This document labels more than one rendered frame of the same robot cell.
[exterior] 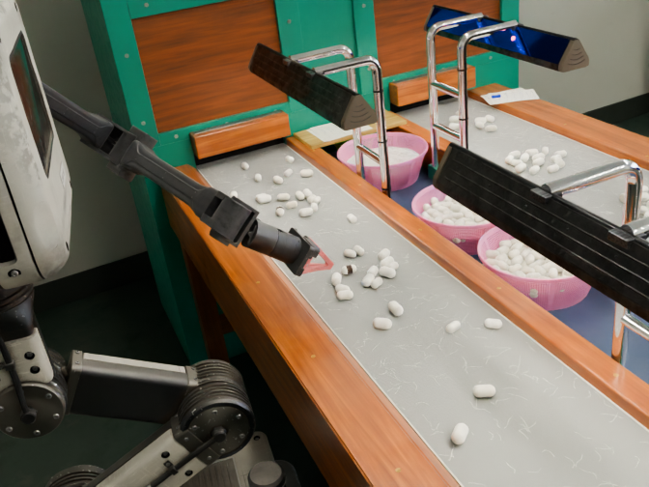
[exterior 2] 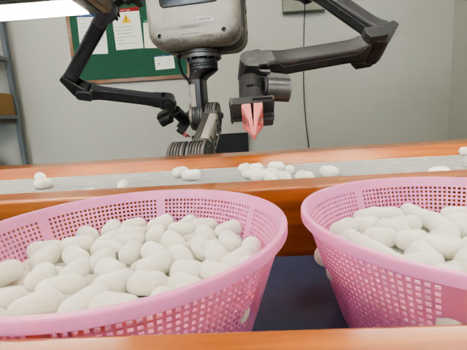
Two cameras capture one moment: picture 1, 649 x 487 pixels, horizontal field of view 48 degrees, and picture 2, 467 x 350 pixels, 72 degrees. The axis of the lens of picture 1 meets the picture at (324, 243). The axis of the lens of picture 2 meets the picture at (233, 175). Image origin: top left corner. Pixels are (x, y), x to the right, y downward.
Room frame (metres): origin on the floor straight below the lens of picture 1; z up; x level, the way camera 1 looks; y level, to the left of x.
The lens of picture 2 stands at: (1.52, -0.66, 0.85)
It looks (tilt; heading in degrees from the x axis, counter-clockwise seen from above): 10 degrees down; 113
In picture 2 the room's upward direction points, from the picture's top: 4 degrees counter-clockwise
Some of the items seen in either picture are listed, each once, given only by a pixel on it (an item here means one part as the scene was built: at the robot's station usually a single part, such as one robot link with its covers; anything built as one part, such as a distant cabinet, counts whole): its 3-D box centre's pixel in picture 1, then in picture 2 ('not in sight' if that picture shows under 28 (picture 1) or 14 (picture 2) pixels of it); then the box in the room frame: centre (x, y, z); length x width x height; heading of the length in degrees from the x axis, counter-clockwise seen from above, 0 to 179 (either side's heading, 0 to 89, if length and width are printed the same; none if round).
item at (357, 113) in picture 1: (302, 79); not in sight; (1.75, 0.00, 1.08); 0.62 x 0.08 x 0.07; 20
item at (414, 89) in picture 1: (433, 84); not in sight; (2.38, -0.43, 0.83); 0.30 x 0.06 x 0.07; 110
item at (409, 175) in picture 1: (382, 163); not in sight; (2.00, -0.20, 0.72); 0.27 x 0.27 x 0.10
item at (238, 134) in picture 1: (240, 133); not in sight; (2.14, 0.21, 0.83); 0.30 x 0.06 x 0.07; 110
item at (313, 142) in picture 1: (350, 128); not in sight; (2.21, -0.13, 0.77); 0.33 x 0.15 x 0.01; 110
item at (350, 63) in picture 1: (341, 140); not in sight; (1.77, -0.08, 0.90); 0.20 x 0.19 x 0.45; 20
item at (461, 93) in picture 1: (472, 104); not in sight; (1.91, -0.45, 0.90); 0.20 x 0.19 x 0.45; 20
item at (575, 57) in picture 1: (495, 33); not in sight; (1.94, -0.53, 1.08); 0.62 x 0.08 x 0.07; 20
